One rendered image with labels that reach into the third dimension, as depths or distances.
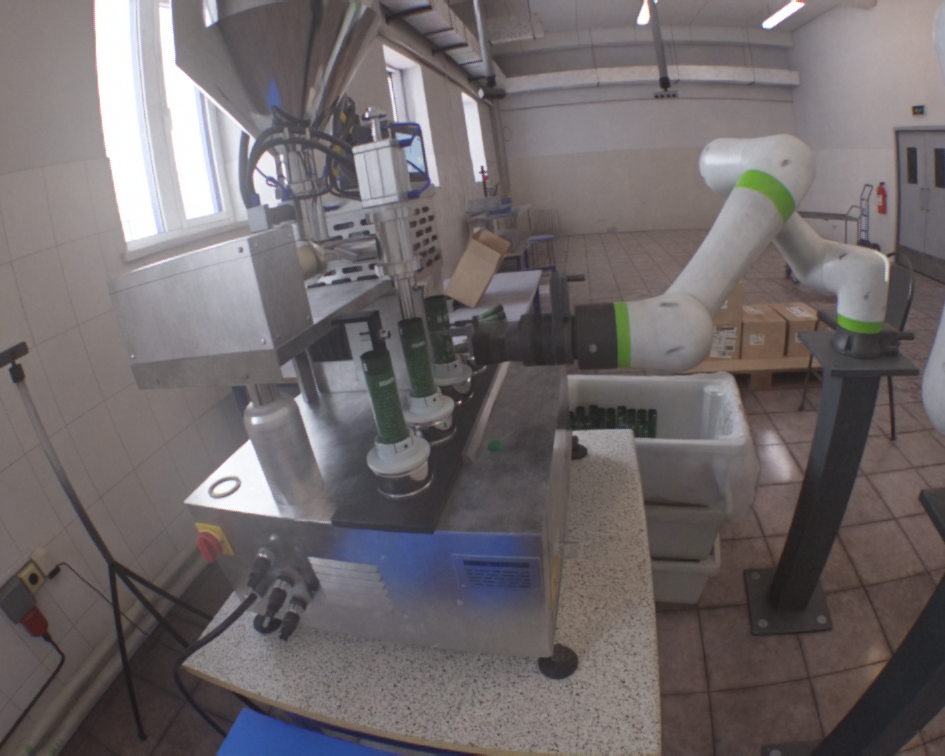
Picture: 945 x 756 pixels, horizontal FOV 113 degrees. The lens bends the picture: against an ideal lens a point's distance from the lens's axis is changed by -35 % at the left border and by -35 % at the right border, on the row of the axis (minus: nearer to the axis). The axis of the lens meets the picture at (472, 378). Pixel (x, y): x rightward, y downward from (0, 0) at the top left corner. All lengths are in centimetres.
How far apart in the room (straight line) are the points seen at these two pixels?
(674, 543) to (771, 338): 199
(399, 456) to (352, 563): 15
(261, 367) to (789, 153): 87
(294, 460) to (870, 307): 118
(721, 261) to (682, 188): 1019
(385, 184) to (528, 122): 1034
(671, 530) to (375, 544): 107
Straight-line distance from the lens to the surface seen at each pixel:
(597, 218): 1078
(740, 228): 84
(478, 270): 229
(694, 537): 150
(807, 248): 125
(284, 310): 51
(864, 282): 121
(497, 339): 65
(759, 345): 323
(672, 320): 63
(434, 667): 72
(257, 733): 94
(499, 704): 67
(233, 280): 50
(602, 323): 63
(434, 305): 67
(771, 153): 92
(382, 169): 54
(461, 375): 70
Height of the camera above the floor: 134
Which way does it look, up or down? 23 degrees down
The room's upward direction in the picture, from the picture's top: 9 degrees counter-clockwise
